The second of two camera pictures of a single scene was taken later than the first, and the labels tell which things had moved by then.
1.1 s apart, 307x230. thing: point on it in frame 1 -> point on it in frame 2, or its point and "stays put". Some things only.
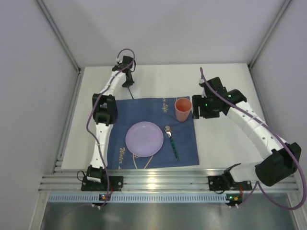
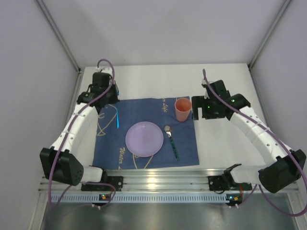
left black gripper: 128,81 -> 112,95
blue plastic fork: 130,89 -> 117,113
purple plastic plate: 144,139 stays put
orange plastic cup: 183,107 stays put
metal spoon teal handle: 168,129 stays put
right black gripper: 196,107 stays put
